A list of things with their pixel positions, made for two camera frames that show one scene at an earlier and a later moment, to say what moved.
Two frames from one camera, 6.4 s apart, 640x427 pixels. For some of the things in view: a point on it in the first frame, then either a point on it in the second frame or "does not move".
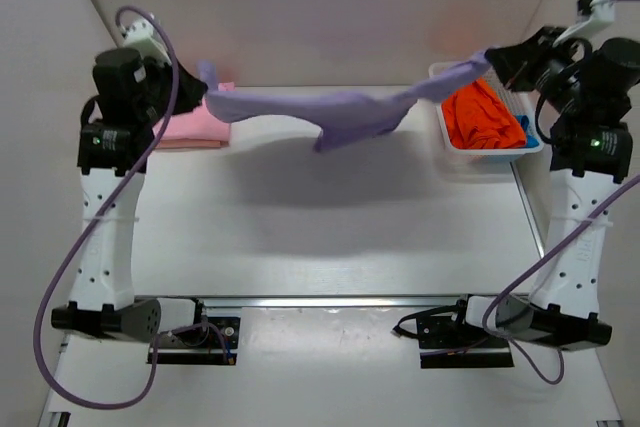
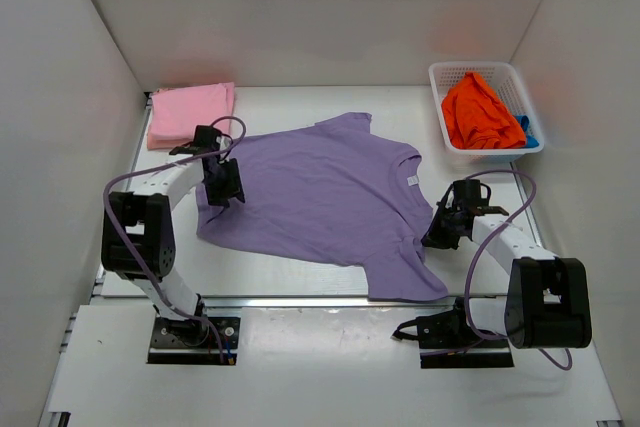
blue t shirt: [531, 141] does not move
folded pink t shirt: [202, 128] does not move
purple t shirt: [335, 119] -> [336, 191]
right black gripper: [513, 63] -> [441, 231]
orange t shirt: [481, 117] does not move
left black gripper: [185, 95] -> [228, 187]
